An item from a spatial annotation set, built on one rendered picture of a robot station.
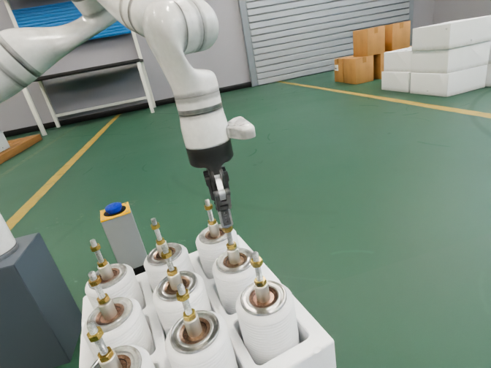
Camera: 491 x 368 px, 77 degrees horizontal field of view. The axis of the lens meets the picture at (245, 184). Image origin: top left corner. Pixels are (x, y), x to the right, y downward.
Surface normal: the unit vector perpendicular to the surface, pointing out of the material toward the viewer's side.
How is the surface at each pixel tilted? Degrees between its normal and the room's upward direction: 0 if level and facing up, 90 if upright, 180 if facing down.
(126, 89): 90
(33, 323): 90
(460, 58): 90
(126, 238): 90
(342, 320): 0
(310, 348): 0
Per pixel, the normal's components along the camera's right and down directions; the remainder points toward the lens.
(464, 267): -0.17, -0.90
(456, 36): 0.23, 0.35
